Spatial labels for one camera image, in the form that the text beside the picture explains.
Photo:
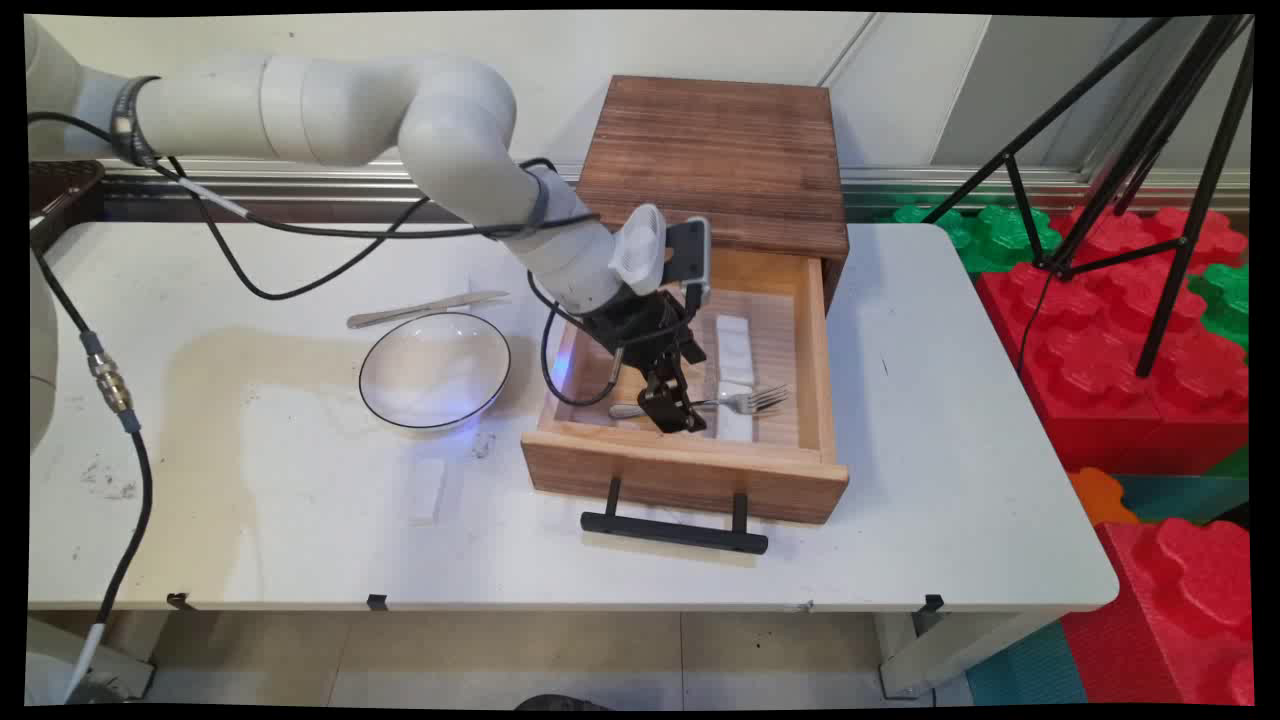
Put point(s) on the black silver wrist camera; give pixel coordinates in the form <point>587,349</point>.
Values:
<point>690,255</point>

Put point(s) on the silver metal fork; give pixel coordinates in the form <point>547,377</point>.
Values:
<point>750,402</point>

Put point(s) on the dark brown wooden cabinet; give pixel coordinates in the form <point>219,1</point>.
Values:
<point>720,150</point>

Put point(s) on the silver metal knife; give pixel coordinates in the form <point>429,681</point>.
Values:
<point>420,308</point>

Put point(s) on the light wooden drawer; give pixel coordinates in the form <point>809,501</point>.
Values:
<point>680,472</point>

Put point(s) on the white ribbed camera mount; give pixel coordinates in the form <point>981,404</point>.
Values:
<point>638,250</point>

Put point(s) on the green foam block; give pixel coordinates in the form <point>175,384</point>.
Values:
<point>1228,300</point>
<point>990,235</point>

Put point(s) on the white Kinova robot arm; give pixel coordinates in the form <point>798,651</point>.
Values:
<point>450,130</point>

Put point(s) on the teal foam mat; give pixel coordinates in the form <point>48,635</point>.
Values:
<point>1030,670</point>

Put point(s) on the black table clip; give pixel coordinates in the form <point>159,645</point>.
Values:
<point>377,602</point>
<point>178,601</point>
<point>932,603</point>

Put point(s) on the black tripod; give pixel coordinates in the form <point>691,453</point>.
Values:
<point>1184,245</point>

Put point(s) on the brown wicker basket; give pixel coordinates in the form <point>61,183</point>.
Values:
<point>65,195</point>

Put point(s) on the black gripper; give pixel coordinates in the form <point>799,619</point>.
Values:
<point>640,325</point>

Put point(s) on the aluminium wall rail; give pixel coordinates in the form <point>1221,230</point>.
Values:
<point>950,185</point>

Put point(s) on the white table leg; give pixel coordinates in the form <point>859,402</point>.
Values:
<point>950,650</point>

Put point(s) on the white bowl with black rim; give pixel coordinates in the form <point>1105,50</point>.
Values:
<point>435,375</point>

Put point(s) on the large red foam block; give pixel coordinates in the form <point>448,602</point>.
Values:
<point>1090,370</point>

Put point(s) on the orange foam piece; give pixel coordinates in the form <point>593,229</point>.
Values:
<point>1098,497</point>

